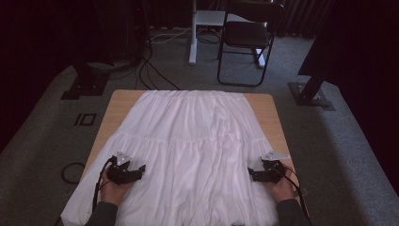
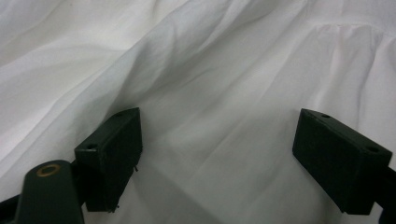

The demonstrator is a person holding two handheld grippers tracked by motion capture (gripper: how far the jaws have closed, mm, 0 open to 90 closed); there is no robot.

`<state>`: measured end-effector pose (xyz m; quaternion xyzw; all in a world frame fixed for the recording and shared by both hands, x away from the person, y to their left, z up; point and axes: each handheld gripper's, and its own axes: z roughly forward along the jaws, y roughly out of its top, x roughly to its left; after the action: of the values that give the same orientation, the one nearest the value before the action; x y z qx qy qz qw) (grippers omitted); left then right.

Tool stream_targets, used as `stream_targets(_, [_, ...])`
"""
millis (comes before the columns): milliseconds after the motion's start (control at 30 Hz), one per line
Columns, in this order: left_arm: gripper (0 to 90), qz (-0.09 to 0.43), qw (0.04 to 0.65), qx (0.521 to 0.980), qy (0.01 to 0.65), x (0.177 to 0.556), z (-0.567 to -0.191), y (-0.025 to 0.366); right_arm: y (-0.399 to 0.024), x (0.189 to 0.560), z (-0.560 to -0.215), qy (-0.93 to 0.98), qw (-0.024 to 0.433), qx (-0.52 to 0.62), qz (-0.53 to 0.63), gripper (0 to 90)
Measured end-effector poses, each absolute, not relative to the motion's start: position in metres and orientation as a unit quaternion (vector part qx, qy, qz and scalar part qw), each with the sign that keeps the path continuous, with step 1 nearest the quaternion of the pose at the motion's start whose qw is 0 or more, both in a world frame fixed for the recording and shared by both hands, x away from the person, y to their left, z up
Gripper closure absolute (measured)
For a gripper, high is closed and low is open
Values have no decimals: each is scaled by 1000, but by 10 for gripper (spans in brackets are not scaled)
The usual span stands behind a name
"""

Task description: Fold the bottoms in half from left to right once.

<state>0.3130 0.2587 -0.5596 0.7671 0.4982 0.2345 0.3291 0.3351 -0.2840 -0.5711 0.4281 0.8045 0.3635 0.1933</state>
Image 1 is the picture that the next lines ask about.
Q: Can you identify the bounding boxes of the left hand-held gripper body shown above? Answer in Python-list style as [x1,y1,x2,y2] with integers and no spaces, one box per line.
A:
[107,151,139,186]

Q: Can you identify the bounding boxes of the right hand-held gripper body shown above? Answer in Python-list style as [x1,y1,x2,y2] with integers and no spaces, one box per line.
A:
[255,150,292,185]

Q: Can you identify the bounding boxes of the white skirt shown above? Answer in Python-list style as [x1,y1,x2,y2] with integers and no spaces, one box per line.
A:
[60,89,280,226]

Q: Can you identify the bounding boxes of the person's left hand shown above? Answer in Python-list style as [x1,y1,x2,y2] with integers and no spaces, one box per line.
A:
[100,168,136,207]

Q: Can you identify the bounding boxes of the person's right hand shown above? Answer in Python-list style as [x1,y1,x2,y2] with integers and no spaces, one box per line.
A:
[265,164,298,204]

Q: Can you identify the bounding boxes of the black floor tape marking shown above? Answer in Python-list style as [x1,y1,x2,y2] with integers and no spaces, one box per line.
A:
[73,112,98,127]

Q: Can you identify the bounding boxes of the black stand base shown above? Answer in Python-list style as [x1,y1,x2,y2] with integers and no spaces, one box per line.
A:
[60,60,111,101]
[288,73,336,112]

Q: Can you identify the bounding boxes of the black folding chair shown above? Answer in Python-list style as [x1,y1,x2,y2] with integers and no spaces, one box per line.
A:
[216,0,286,89]

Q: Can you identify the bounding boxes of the dark curtain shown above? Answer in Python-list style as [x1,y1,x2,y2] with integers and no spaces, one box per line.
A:
[276,0,334,40]

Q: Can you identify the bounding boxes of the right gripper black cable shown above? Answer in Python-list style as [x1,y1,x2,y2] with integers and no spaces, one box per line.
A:
[276,165,312,226]

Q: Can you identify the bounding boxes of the black floor cables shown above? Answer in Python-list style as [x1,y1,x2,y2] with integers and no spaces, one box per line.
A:
[134,46,183,92]

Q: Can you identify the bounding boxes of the white floor cable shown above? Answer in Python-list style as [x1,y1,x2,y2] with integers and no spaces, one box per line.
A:
[149,26,193,45]

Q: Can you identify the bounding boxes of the white desk frame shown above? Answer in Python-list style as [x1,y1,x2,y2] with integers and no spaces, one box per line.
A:
[188,0,267,69]

